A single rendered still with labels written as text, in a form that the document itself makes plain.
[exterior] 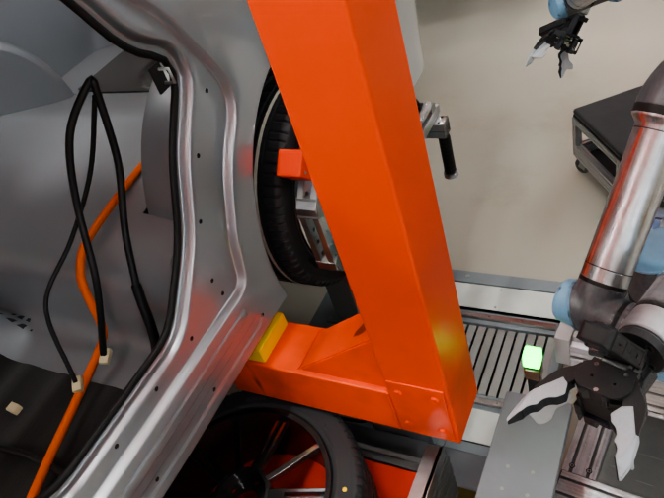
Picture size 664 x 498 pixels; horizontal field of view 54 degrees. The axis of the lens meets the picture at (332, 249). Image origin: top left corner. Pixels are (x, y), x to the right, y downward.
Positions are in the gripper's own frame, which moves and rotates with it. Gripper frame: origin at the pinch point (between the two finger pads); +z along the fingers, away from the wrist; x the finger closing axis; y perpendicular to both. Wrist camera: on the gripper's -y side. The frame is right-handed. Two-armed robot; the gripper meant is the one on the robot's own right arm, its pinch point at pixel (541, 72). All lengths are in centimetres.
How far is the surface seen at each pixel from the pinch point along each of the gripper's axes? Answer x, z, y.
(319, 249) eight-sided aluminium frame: -69, 61, 32
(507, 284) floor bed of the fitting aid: 26, 77, 4
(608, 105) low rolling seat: 68, 7, -38
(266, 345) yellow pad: -81, 83, 49
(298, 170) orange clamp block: -84, 37, 37
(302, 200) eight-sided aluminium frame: -79, 47, 33
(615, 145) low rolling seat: 57, 18, -13
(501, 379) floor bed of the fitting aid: 14, 98, 36
